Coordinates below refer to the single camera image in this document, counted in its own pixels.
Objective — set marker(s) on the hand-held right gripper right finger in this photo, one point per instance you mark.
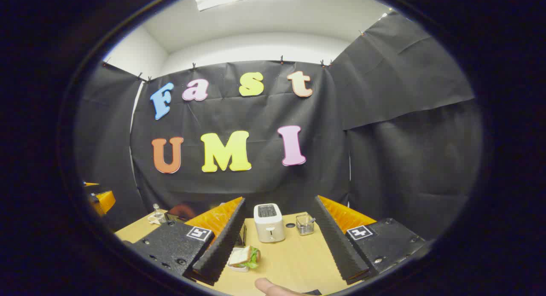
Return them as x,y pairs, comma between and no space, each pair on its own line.
337,245

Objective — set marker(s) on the small white dish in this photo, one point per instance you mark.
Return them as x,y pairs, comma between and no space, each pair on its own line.
236,268

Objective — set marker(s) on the white toaster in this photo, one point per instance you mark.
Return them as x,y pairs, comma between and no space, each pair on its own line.
268,227

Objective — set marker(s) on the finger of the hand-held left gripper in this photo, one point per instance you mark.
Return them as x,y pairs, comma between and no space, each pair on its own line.
103,201
89,184

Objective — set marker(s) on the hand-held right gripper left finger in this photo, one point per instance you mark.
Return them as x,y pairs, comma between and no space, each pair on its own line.
222,245

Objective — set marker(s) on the sandwich with lettuce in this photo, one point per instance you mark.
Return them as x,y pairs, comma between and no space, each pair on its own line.
244,255

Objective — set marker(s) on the black electric oven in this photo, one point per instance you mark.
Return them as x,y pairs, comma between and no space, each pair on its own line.
179,213

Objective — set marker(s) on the clear plastic water bottle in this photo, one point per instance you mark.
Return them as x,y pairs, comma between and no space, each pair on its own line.
157,211

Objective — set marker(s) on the black backdrop cloth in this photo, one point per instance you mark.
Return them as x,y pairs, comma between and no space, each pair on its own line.
384,159

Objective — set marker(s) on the row of small black clips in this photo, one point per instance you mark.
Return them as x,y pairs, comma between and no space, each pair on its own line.
281,59

